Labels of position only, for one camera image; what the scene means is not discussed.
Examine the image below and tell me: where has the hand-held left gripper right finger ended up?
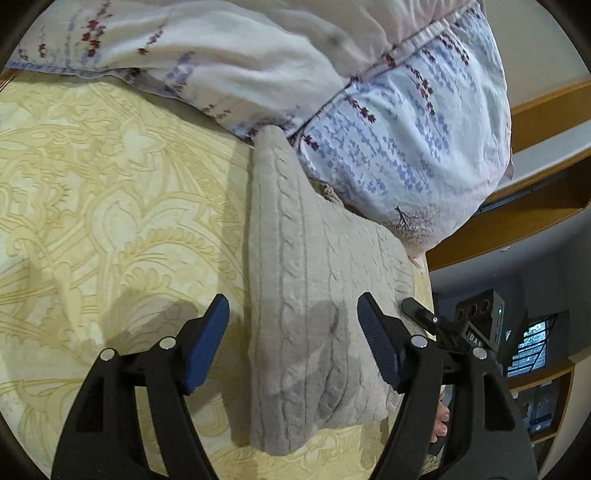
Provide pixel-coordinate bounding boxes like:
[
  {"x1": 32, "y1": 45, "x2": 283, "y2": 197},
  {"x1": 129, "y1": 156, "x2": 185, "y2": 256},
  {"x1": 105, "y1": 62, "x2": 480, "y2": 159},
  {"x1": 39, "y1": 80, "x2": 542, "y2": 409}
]
[{"x1": 358, "y1": 292, "x2": 539, "y2": 480}]

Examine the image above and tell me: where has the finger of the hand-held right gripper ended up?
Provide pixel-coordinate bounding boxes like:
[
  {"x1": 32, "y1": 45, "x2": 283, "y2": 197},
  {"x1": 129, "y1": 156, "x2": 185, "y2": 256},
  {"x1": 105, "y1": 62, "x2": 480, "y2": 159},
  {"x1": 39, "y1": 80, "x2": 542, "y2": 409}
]
[{"x1": 402, "y1": 298, "x2": 439, "y2": 331}]

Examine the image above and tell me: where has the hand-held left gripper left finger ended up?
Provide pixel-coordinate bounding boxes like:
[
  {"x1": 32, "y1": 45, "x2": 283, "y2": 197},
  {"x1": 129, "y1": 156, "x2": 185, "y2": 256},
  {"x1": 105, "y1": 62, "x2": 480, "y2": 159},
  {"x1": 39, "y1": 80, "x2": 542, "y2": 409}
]
[{"x1": 51, "y1": 293, "x2": 232, "y2": 480}]

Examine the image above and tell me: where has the cream cable-knit sweater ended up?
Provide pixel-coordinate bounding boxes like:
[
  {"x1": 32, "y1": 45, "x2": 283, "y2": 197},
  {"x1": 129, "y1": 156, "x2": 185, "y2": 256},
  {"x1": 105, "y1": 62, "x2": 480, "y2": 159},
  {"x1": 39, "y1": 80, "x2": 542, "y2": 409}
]
[{"x1": 247, "y1": 126, "x2": 416, "y2": 455}]

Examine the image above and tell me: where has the person's right hand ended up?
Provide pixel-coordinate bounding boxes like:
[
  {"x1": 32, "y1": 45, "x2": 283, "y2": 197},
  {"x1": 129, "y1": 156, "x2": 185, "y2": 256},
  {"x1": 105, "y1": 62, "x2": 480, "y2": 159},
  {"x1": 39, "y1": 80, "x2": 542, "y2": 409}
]
[{"x1": 431, "y1": 401, "x2": 453, "y2": 442}]

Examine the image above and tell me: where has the barred window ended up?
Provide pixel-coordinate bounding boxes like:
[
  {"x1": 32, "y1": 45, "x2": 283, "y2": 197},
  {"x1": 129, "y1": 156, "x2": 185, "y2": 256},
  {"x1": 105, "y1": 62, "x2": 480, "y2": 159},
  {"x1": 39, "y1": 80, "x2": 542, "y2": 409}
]
[{"x1": 505, "y1": 314, "x2": 561, "y2": 378}]

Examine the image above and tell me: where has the wooden shelf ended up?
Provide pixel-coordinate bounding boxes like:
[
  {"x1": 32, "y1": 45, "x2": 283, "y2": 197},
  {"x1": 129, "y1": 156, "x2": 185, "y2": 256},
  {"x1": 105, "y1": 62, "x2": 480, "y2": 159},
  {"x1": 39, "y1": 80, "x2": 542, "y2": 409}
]
[{"x1": 508, "y1": 360, "x2": 577, "y2": 446}]

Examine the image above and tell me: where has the yellow patterned bed sheet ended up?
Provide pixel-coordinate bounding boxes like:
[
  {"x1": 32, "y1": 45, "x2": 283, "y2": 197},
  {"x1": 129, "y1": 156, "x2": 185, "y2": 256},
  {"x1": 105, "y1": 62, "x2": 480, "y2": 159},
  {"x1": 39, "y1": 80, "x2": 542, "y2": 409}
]
[{"x1": 0, "y1": 69, "x2": 437, "y2": 480}]

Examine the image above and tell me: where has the blue floral pillow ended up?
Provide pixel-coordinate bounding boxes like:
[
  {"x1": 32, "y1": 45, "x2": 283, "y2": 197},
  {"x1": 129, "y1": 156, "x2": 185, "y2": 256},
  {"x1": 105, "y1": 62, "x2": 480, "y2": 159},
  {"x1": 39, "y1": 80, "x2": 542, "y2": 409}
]
[{"x1": 286, "y1": 4, "x2": 515, "y2": 259}]

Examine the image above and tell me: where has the white floral pillow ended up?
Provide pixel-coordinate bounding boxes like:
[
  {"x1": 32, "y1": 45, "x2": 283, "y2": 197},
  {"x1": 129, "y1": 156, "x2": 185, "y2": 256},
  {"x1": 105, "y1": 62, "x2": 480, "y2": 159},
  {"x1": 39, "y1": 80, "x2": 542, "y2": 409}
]
[{"x1": 7, "y1": 0, "x2": 481, "y2": 144}]

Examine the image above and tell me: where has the wooden bed frame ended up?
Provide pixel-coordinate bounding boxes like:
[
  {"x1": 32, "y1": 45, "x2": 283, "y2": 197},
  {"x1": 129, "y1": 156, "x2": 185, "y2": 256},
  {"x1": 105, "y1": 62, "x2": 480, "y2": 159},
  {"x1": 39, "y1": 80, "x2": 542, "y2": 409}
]
[{"x1": 425, "y1": 78, "x2": 591, "y2": 273}]

